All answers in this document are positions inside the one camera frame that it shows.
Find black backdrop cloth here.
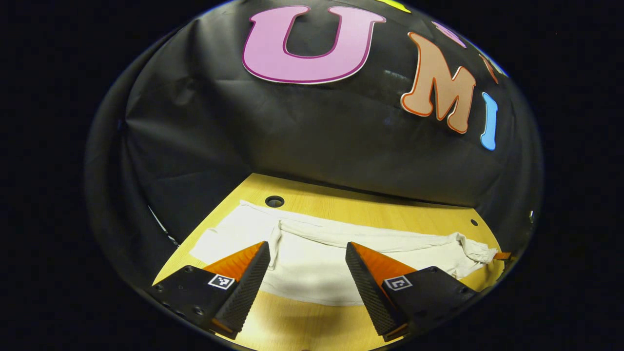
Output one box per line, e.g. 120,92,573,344
85,0,544,273

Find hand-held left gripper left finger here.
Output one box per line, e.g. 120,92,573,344
150,240,272,341

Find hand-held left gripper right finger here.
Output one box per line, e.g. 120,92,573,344
344,241,479,342

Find white jeans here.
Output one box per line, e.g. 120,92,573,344
189,200,499,307

